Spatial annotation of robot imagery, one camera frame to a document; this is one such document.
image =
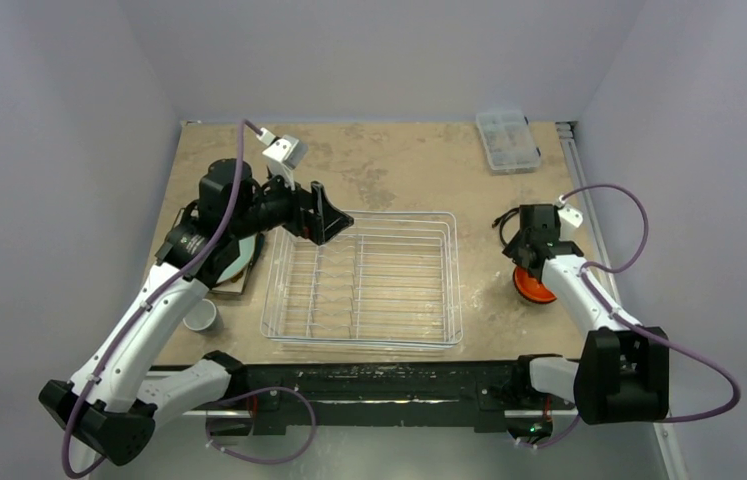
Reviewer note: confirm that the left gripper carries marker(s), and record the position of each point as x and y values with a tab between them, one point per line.
322	222

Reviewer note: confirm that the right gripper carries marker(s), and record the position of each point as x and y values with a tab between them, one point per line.
559	249

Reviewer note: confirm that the orange bowl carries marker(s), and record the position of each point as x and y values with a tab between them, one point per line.
530	289

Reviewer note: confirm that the grey coffee mug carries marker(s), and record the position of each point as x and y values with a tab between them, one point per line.
203	318

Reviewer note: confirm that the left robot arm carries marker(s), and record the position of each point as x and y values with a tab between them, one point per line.
109	405

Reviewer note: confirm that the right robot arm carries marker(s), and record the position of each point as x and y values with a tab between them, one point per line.
622	374

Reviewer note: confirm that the light green round plate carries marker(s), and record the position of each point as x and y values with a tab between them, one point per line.
234	278

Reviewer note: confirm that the clear plastic organizer box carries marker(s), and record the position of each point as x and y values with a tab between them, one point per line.
508	142

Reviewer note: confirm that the square patterned plate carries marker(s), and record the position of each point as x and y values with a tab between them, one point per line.
188	238

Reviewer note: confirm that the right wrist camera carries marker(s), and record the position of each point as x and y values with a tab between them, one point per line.
571	219

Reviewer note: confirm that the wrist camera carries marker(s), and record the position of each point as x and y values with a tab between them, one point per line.
571	219
283	154

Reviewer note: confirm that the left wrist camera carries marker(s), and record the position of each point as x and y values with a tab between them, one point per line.
283	154

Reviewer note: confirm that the white wire dish rack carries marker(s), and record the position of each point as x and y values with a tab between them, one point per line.
391	280

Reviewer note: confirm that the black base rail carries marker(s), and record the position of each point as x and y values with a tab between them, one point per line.
484	396

